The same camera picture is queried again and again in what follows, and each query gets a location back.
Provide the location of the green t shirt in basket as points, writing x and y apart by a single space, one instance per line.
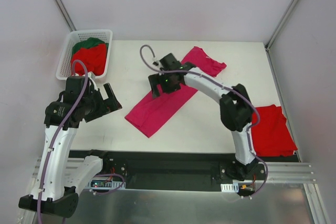
87 44

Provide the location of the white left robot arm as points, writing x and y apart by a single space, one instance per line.
54 192

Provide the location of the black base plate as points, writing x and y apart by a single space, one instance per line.
170 171

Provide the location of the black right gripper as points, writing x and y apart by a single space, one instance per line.
157 85

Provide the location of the red t shirt in basket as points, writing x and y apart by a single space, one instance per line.
93 58

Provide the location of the pink t shirt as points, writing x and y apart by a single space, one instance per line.
150 114

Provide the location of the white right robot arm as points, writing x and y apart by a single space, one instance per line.
236 109

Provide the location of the folded red t shirt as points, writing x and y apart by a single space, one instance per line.
271 137

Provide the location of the white perforated plastic basket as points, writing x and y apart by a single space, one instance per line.
64 67

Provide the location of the right aluminium frame post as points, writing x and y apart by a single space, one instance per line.
284 18

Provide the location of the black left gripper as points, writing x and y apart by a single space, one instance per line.
104 100

